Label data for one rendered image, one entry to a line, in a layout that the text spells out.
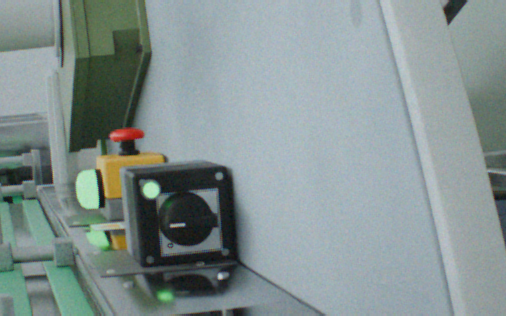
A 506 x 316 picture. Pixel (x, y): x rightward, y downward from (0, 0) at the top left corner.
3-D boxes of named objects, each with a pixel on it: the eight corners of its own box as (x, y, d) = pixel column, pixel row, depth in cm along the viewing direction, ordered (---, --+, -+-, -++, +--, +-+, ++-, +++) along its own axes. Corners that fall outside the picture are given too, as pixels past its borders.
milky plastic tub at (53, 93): (101, 192, 174) (54, 196, 171) (91, 66, 172) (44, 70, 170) (114, 203, 157) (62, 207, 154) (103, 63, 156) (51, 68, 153)
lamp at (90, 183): (101, 205, 113) (76, 207, 112) (97, 167, 113) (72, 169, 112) (106, 210, 109) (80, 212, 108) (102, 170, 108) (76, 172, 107)
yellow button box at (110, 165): (161, 209, 116) (101, 214, 114) (156, 146, 116) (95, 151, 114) (173, 216, 110) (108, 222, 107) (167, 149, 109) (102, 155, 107)
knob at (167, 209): (213, 242, 81) (223, 248, 78) (160, 247, 80) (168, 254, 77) (208, 188, 81) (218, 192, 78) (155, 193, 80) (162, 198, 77)
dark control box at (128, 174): (217, 244, 90) (127, 253, 88) (210, 158, 89) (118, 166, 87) (240, 259, 82) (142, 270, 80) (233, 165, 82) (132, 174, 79)
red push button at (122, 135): (109, 158, 113) (107, 129, 113) (143, 156, 114) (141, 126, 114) (114, 161, 109) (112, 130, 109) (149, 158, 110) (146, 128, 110)
